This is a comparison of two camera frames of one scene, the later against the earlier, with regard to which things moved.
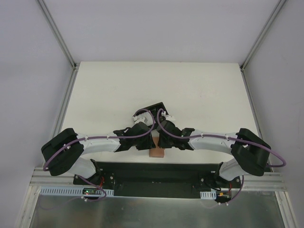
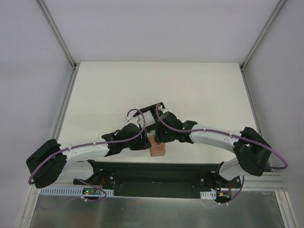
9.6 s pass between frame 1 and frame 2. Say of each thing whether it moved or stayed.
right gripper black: moved
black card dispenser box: stayed
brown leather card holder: stayed
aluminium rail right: stayed
